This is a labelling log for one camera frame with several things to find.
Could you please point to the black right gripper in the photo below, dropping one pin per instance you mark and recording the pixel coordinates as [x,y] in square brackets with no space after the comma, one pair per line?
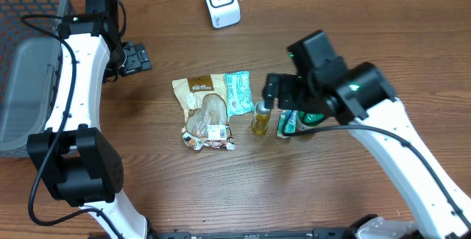
[276,89]

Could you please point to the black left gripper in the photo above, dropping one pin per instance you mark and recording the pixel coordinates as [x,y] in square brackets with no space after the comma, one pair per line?
[140,59]

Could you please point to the teal white tissue packet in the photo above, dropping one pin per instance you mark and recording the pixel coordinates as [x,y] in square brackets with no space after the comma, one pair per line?
[287,123]

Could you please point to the green lid white jar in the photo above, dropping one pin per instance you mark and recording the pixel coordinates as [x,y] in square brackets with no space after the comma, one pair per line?
[306,121]

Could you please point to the yellow liquid bottle silver cap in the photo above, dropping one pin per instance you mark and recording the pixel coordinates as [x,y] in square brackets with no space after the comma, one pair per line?
[261,118]

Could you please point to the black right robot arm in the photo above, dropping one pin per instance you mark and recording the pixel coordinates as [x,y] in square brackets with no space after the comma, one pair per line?
[365,104]

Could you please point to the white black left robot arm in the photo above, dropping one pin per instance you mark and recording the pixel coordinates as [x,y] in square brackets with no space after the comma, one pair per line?
[74,160]

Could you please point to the white barcode scanner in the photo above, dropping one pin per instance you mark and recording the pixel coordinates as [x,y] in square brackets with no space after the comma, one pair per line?
[223,13]

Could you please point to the grey plastic mesh basket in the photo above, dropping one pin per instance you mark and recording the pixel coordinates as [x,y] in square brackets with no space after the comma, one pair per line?
[30,68]

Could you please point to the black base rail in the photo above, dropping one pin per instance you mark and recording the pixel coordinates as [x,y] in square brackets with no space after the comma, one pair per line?
[257,235]

